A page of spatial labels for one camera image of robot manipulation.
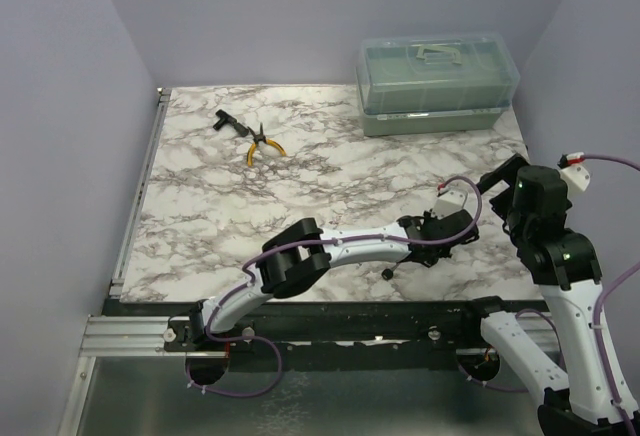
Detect black headed key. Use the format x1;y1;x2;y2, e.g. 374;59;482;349
381;262;400;281

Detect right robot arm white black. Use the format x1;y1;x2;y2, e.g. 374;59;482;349
459;154;639;435

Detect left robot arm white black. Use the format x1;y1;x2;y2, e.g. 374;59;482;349
165;209;479;352

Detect clear lid grey toolbox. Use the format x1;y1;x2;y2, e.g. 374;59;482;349
356;33;520;137

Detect black T-shaped tool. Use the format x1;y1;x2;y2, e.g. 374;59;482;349
213;109;249;137

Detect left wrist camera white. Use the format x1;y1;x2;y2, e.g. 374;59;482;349
431;184;468;219

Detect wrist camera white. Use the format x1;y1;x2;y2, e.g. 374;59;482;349
558;152;591;202
431;184;468;219

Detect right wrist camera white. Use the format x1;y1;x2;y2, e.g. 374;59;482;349
558;152;591;202

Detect black front mounting rail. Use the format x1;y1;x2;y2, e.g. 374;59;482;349
102;299;497;372

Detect yellow handled pliers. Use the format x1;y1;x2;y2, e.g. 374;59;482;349
246;124;287;167

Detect aluminium side rail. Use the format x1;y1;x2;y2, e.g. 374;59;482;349
107;87;172;299

